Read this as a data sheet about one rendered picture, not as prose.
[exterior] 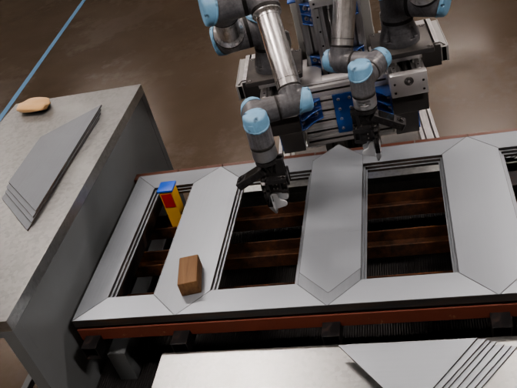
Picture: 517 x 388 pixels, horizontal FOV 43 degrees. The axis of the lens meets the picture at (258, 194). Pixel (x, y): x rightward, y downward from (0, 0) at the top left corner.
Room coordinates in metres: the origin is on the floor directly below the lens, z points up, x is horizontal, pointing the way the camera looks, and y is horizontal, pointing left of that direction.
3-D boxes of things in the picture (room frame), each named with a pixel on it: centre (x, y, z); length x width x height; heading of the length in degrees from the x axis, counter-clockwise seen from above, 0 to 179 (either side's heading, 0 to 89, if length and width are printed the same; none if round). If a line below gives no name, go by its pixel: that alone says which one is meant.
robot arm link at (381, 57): (1.91, -0.47, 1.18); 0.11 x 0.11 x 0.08; 46
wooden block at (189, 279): (1.53, 0.27, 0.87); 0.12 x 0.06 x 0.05; 173
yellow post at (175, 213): (2.02, 0.31, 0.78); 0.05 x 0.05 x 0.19; 72
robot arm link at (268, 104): (1.78, -0.07, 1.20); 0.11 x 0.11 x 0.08; 89
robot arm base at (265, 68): (2.41, -0.21, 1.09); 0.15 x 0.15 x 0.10
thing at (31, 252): (2.06, 0.82, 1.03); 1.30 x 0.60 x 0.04; 162
